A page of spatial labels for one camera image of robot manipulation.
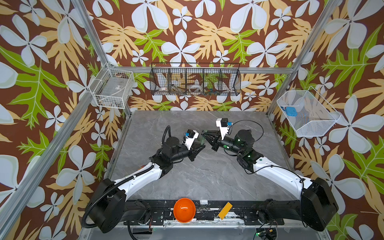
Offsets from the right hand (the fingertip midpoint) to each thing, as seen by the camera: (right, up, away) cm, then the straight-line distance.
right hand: (202, 135), depth 69 cm
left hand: (+1, -3, +5) cm, 6 cm away
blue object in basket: (+53, +13, +16) cm, 57 cm away
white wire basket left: (-52, +27, +17) cm, 61 cm away
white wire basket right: (+60, +12, +13) cm, 63 cm away
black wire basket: (-3, +36, +28) cm, 46 cm away
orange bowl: (-9, -39, +7) cm, 40 cm away
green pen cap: (+2, 0, 0) cm, 2 cm away
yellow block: (+12, -40, +7) cm, 42 cm away
